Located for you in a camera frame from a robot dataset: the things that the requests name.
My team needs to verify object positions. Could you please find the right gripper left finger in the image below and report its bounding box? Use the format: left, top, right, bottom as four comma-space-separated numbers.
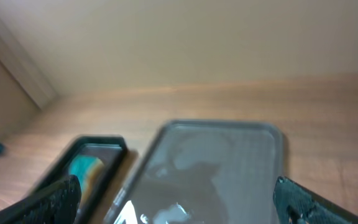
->
0, 175, 81, 224

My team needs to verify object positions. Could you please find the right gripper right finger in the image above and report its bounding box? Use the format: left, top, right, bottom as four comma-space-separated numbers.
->
273, 176, 358, 224

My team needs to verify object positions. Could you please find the green and yellow sponge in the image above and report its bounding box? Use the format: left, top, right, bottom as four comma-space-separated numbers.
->
68, 155, 105, 206

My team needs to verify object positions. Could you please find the small black water tray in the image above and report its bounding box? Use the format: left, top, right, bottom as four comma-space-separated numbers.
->
32, 136, 128, 224

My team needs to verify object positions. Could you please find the large dark serving tray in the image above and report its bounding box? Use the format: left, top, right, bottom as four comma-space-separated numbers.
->
104, 119, 284, 223

